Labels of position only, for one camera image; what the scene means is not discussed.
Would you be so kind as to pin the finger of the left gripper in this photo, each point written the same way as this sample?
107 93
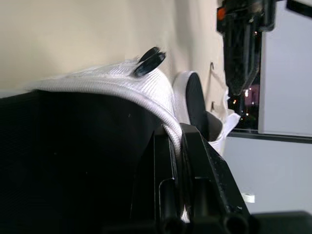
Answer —
149 52
148 67

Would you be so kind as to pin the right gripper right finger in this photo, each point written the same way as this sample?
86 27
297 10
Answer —
209 180

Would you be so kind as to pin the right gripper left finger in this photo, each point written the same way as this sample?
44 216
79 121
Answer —
161 175

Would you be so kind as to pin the white sandal with black lining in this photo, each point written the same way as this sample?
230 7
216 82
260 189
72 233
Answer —
195 102
136 83

